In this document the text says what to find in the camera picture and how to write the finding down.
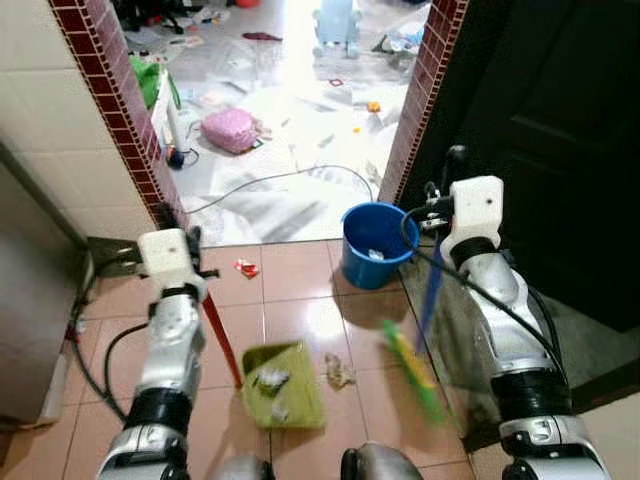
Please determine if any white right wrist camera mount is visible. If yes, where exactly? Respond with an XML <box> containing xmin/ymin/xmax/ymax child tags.
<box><xmin>440</xmin><ymin>177</ymin><xmax>504</xmax><ymax>263</ymax></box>

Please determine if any dark wooden door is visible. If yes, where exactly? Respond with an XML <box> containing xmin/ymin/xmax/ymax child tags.
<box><xmin>400</xmin><ymin>0</ymin><xmax>640</xmax><ymax>333</ymax></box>

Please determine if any light blue plastic stool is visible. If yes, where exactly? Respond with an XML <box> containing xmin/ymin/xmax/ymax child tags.
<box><xmin>313</xmin><ymin>0</ymin><xmax>363</xmax><ymax>59</ymax></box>

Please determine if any grey metal cabinet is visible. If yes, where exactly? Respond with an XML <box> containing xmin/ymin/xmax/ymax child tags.
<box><xmin>0</xmin><ymin>145</ymin><xmax>96</xmax><ymax>426</ymax></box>

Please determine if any crumpled white paper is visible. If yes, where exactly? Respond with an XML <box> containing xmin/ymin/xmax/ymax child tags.
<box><xmin>258</xmin><ymin>368</ymin><xmax>291</xmax><ymax>389</ymax></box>

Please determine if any blue plastic bucket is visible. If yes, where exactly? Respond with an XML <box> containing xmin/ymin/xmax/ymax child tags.
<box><xmin>341</xmin><ymin>203</ymin><xmax>421</xmax><ymax>291</ymax></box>

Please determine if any pink bag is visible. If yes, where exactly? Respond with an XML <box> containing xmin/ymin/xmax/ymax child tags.
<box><xmin>200</xmin><ymin>108</ymin><xmax>263</xmax><ymax>155</ymax></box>

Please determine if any crumpled brown paper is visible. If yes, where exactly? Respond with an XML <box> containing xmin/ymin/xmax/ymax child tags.
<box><xmin>323</xmin><ymin>353</ymin><xmax>356</xmax><ymax>389</ymax></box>

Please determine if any robot leg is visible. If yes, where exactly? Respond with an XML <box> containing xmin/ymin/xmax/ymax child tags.
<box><xmin>215</xmin><ymin>455</ymin><xmax>276</xmax><ymax>480</ymax></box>
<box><xmin>340</xmin><ymin>445</ymin><xmax>426</xmax><ymax>480</ymax></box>

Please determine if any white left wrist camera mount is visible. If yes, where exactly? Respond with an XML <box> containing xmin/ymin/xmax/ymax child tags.
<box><xmin>137</xmin><ymin>228</ymin><xmax>208</xmax><ymax>301</ymax></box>

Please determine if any green dustpan with red handle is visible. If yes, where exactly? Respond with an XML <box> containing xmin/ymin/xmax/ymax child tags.
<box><xmin>198</xmin><ymin>290</ymin><xmax>328</xmax><ymax>433</ymax></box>

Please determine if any blue broom with green bristles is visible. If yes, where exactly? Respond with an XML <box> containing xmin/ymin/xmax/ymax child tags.
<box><xmin>382</xmin><ymin>232</ymin><xmax>448</xmax><ymax>426</ymax></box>

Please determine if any robot left leg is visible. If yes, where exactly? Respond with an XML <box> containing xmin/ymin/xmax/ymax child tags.
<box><xmin>215</xmin><ymin>455</ymin><xmax>276</xmax><ymax>480</ymax></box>

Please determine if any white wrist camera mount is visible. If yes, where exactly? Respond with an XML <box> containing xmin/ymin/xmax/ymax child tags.
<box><xmin>137</xmin><ymin>228</ymin><xmax>208</xmax><ymax>301</ymax></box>
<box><xmin>440</xmin><ymin>177</ymin><xmax>504</xmax><ymax>263</ymax></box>

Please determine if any robot right leg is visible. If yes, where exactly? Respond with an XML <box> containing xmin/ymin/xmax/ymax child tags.
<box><xmin>340</xmin><ymin>445</ymin><xmax>426</xmax><ymax>480</ymax></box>

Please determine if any black floor cable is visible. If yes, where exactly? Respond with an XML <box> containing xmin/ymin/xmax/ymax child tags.
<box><xmin>185</xmin><ymin>164</ymin><xmax>376</xmax><ymax>216</ymax></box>

